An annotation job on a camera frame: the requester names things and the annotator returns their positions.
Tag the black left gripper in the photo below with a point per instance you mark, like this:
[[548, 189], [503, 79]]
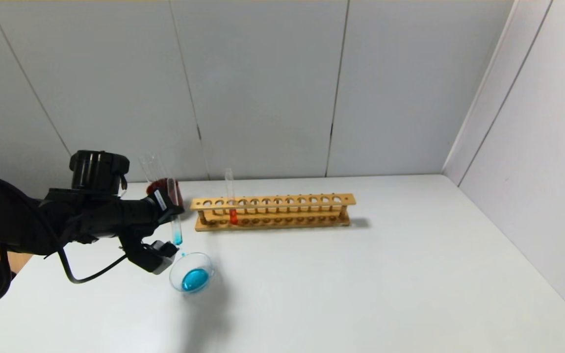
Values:
[[163, 201]]

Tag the empty glass test tube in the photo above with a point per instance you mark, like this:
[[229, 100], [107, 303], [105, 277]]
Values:
[[147, 169], [160, 167]]

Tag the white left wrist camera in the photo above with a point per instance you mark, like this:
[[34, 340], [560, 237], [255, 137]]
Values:
[[157, 260]]

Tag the red plastic cup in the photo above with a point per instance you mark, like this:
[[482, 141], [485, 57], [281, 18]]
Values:
[[157, 185]]

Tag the test tube with blue pigment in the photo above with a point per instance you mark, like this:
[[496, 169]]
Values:
[[177, 238]]

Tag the test tube with red pigment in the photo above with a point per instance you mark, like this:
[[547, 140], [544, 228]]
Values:
[[233, 216]]

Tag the wooden test tube rack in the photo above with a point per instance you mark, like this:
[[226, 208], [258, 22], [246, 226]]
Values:
[[272, 201]]

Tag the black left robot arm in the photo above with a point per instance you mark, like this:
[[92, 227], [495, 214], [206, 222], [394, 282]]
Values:
[[17, 225]]

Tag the clear glass beaker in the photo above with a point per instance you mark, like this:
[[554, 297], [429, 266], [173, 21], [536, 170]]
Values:
[[195, 279]]

